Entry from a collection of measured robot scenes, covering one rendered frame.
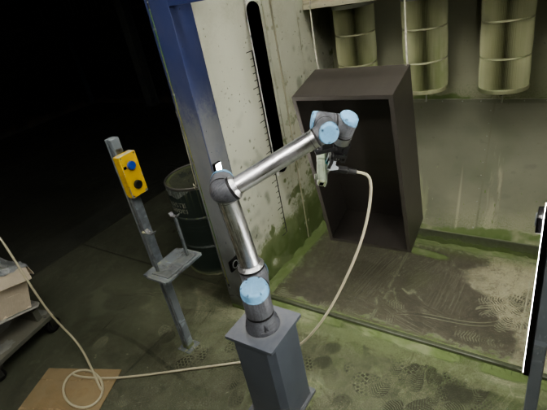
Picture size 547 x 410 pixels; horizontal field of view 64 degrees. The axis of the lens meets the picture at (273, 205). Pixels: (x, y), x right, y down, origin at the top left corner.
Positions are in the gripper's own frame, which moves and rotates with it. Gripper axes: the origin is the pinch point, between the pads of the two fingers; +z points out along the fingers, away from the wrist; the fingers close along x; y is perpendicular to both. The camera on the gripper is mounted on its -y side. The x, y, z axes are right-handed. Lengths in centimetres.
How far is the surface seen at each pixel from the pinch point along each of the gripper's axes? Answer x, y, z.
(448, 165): 95, 129, 79
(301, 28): 170, -7, 22
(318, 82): 61, -4, -8
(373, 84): 44, 22, -24
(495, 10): 122, 109, -39
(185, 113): 52, -81, 22
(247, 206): 37, -35, 90
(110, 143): 16, -118, 19
